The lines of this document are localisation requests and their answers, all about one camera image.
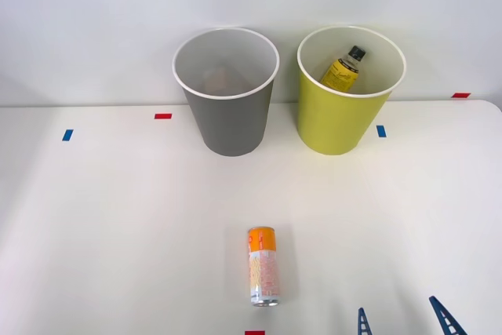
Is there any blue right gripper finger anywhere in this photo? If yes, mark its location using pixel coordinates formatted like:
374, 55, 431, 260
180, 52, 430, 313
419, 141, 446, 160
427, 295, 468, 335
356, 307, 372, 335

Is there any orange and white drink can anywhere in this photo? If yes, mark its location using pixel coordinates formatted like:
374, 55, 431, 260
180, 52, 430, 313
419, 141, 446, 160
246, 225, 282, 309

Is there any yellow-green plastic waste bin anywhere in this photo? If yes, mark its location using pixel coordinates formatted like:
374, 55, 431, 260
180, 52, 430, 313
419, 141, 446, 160
296, 25, 407, 157

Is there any grey plastic waste bin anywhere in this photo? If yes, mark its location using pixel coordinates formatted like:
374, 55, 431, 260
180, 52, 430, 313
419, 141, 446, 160
171, 27, 281, 158

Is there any yellow bottle with black cap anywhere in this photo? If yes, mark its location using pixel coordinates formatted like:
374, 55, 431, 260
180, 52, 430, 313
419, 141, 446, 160
319, 45, 367, 94

